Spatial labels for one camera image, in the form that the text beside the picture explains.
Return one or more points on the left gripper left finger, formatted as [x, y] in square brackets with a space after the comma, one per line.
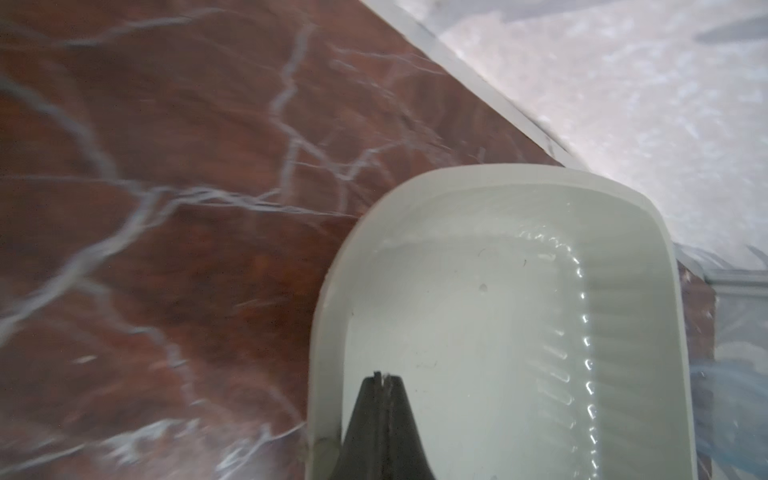
[362, 451]

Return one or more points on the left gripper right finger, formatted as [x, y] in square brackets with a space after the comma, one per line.
[404, 455]

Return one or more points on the grey-green storage box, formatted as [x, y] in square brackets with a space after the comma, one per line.
[535, 316]

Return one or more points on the clear blue-cap spray bottle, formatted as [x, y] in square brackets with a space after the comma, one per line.
[730, 389]

